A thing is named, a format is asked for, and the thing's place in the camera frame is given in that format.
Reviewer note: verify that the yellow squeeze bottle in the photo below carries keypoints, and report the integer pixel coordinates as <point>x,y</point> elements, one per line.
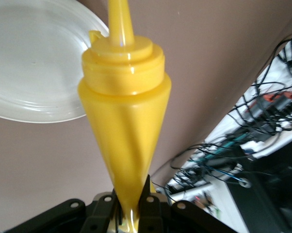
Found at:
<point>126,109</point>

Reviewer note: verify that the black power strip red switch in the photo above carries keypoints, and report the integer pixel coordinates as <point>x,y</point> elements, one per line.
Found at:
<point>264,114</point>

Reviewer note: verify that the beige plate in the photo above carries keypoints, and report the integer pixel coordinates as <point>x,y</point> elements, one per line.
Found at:
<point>34,60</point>

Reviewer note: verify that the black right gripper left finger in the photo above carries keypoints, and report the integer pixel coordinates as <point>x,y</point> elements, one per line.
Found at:
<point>97,216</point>

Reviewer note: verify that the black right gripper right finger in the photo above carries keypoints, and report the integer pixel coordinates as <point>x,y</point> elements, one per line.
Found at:
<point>155,216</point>

